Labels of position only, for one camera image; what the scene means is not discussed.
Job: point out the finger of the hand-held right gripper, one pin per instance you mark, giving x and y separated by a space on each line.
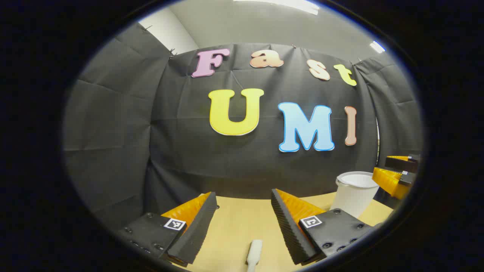
401 163
391 181

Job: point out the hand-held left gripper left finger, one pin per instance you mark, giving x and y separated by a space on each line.
198 230

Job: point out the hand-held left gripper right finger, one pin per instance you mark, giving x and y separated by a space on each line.
287 226

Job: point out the white ribbed garbage bin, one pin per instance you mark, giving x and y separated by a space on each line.
353 196

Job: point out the small white broom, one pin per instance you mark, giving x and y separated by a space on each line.
254 253

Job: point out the light wooden desktop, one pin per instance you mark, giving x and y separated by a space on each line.
238 223

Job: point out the small ceiling light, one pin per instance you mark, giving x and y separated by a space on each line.
377 47

